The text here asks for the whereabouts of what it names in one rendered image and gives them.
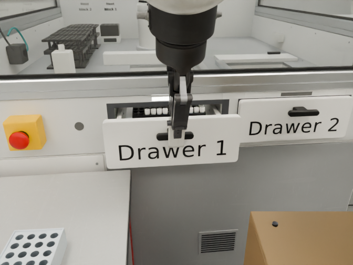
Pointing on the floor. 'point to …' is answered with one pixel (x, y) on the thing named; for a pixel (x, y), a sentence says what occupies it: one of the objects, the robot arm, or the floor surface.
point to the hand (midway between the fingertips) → (176, 132)
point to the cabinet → (214, 196)
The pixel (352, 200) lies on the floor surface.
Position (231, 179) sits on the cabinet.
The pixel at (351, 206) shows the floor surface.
